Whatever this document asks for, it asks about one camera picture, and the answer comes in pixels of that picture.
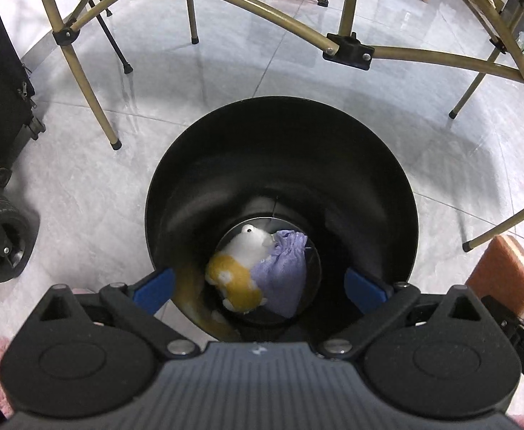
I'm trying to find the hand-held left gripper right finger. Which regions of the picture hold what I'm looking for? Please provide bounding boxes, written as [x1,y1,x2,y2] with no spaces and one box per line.
[320,268,495,360]

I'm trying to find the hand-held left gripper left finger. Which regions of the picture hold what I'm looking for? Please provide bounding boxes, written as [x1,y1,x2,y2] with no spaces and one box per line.
[29,268,200,360]

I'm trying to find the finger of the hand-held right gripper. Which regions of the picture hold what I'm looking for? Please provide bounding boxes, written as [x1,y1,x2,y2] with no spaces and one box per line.
[482,293,524,339]

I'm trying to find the pink and tan sponge block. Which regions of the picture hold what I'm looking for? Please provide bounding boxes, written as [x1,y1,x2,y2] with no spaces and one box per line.
[465,234,524,323]

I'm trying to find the white and yellow plush toy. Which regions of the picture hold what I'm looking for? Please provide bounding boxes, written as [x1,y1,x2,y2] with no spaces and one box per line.
[205,224,275,315]

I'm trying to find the purple drawstring pouch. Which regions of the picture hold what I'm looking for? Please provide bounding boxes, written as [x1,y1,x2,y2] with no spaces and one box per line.
[249,230,308,319]

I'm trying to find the black round trash bin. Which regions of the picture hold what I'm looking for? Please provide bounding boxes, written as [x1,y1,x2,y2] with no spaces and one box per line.
[144,95,420,341]

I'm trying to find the black tripod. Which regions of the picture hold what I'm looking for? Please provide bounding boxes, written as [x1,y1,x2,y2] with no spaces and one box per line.
[67,0,134,75]

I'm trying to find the tan slatted folding table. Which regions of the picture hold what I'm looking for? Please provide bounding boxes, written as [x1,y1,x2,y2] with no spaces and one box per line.
[0,0,524,252]

